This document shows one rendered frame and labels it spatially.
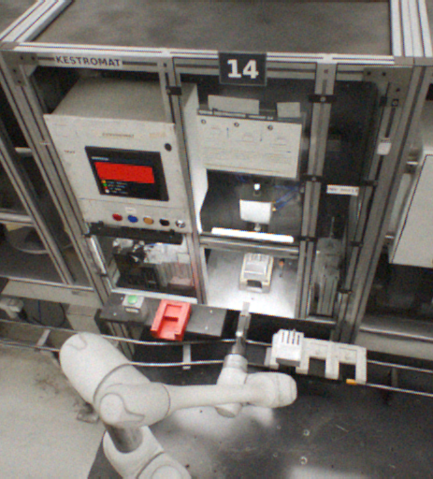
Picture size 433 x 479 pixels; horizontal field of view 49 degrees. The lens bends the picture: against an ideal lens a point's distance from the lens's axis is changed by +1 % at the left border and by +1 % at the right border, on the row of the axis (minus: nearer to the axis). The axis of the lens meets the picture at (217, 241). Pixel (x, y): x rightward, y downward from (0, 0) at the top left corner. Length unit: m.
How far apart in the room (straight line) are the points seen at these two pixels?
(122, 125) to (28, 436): 2.03
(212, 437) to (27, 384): 1.48
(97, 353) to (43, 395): 1.83
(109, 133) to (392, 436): 1.54
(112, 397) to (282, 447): 0.99
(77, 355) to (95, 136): 0.66
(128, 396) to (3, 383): 2.10
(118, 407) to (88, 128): 0.82
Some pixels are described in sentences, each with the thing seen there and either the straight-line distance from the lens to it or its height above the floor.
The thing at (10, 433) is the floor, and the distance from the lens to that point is 3.09.
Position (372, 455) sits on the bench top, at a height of 0.68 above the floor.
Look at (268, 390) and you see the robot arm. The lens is 1.61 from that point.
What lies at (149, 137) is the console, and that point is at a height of 1.78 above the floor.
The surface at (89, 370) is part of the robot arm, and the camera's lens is 1.29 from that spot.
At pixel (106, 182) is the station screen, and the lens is 1.63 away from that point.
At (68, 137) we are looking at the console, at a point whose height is 1.76.
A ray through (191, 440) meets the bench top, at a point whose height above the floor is 0.68.
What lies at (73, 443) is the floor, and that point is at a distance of 2.93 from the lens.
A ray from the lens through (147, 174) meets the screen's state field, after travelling 1.53.
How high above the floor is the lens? 2.60
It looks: 47 degrees down
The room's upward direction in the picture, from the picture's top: 6 degrees counter-clockwise
